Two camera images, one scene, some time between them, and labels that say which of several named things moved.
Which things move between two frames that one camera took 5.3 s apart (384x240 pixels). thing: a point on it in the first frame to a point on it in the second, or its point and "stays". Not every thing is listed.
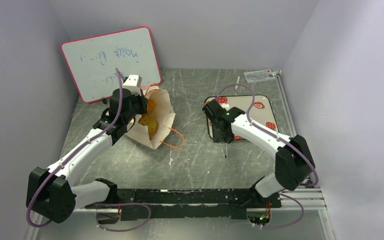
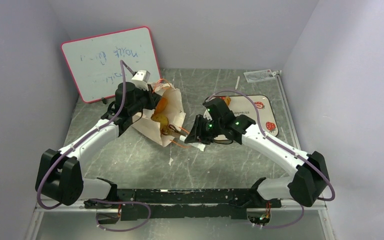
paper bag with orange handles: x=164 y=116 to x=175 y=112
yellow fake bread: x=148 y=120 to x=159 y=115
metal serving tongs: x=226 y=153 to x=170 y=130
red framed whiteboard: x=93 y=60 stays
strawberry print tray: x=262 y=113 stays
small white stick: x=238 y=77 stays
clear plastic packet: x=258 y=76 stays
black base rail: x=222 y=203 stays
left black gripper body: x=137 y=107 stays
